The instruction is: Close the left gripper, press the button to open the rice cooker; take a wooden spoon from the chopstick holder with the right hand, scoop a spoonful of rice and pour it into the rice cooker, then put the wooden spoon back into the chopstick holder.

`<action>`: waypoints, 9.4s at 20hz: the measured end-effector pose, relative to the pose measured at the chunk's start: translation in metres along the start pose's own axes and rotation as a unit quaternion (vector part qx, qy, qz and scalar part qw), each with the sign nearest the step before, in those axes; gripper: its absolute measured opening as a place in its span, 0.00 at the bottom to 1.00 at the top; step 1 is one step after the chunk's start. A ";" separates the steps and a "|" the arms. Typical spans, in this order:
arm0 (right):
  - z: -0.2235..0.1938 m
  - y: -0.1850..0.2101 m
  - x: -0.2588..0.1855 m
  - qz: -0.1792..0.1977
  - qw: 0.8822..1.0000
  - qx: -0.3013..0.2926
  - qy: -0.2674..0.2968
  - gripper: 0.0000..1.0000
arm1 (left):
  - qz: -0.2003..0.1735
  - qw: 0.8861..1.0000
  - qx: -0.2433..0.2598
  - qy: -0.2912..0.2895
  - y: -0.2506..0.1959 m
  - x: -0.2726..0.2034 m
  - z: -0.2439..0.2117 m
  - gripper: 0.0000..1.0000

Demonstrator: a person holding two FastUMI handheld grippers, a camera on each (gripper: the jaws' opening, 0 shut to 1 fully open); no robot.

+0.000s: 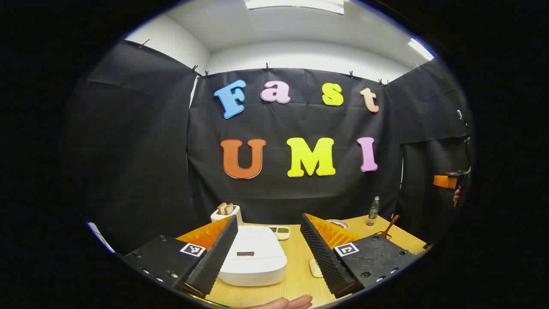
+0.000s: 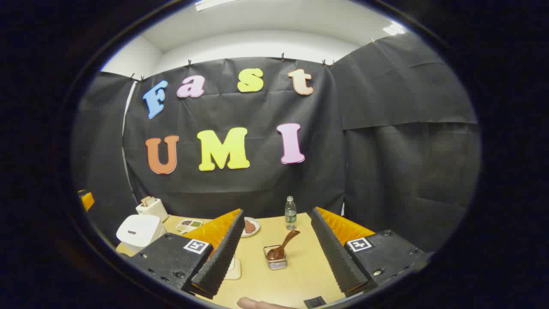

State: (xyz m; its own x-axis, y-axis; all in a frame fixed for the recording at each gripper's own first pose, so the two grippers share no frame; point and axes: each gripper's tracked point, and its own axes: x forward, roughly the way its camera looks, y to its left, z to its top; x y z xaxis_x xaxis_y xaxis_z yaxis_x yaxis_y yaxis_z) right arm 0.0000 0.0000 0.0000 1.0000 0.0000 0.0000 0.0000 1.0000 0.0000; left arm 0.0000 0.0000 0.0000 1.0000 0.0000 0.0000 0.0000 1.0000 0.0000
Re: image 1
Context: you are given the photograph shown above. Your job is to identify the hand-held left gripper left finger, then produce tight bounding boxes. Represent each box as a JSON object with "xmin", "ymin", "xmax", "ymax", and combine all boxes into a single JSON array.
[{"xmin": 122, "ymin": 215, "xmax": 239, "ymax": 297}]

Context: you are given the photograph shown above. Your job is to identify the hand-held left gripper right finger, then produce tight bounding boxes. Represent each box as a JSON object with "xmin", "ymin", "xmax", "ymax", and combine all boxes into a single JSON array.
[{"xmin": 299, "ymin": 213, "xmax": 419, "ymax": 299}]

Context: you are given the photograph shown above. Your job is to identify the white rice cooker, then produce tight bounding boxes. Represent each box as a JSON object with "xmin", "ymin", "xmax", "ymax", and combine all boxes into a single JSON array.
[{"xmin": 217, "ymin": 225, "xmax": 288, "ymax": 287}]

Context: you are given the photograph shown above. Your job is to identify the brown wooden spoon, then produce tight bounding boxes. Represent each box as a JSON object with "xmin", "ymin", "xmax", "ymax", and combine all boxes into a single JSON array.
[{"xmin": 380, "ymin": 215, "xmax": 400, "ymax": 239}]

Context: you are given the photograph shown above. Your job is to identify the white toaster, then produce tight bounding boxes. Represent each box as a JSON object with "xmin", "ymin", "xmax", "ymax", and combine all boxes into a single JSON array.
[{"xmin": 210, "ymin": 205, "xmax": 243, "ymax": 226}]

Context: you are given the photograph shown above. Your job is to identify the black backdrop cloth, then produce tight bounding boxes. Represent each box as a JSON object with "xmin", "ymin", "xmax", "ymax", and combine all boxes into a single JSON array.
[{"xmin": 64, "ymin": 39, "xmax": 472, "ymax": 258}]

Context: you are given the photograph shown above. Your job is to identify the small ceiling light panel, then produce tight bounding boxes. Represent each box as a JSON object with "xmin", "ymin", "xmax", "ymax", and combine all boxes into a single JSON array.
[{"xmin": 407, "ymin": 38, "xmax": 435, "ymax": 61}]

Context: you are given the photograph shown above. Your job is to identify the large ceiling light panel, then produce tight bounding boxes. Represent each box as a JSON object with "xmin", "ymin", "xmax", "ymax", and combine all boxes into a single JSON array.
[{"xmin": 244, "ymin": 0, "xmax": 345, "ymax": 15}]

